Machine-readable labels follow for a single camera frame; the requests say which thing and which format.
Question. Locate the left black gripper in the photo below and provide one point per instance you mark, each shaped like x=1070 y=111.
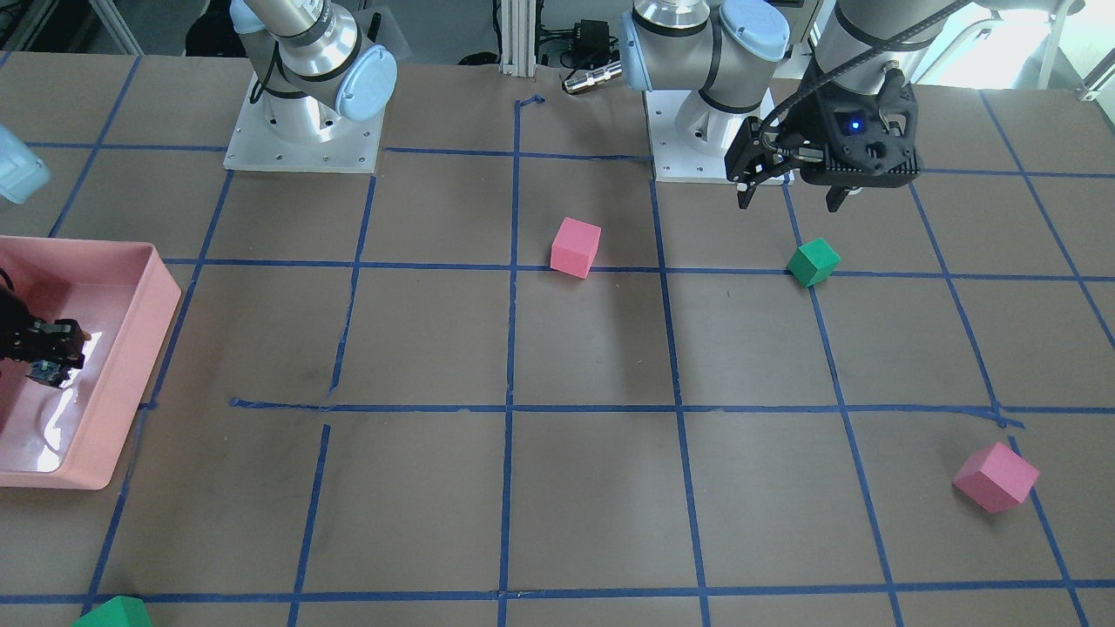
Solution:
x=806 y=124

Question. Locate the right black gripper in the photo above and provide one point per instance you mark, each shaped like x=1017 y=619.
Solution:
x=42 y=340

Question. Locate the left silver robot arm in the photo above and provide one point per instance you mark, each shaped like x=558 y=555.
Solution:
x=705 y=68

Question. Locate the green cube front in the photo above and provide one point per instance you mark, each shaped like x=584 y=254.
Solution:
x=813 y=262

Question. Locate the green cube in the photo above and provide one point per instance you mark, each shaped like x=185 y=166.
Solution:
x=119 y=611
x=813 y=262

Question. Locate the pink plastic bin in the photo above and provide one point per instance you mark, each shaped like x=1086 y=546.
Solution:
x=123 y=299

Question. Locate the pink cube centre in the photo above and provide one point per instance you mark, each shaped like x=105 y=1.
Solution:
x=575 y=247

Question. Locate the silver metal cylinder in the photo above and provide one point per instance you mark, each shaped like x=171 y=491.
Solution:
x=580 y=81

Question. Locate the pink cube near left gripper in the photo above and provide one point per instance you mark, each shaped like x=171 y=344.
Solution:
x=996 y=478

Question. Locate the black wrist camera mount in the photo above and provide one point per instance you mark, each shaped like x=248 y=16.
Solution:
x=867 y=140

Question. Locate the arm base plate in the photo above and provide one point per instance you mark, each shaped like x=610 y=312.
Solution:
x=689 y=138
x=300 y=135

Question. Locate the aluminium profile post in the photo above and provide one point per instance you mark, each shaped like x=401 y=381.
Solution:
x=518 y=21

